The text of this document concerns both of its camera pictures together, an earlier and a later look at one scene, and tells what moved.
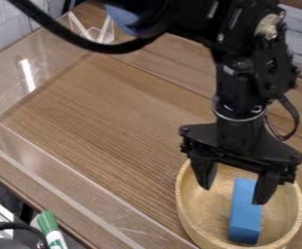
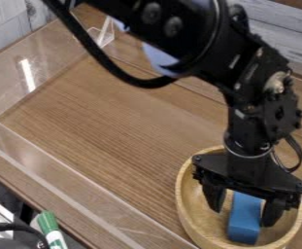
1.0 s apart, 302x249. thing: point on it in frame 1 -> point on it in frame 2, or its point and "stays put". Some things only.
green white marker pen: x=48 y=225 stays put
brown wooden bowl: x=205 y=208 stays put
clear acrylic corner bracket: x=94 y=34 -> x=98 y=26
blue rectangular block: x=245 y=217 stays put
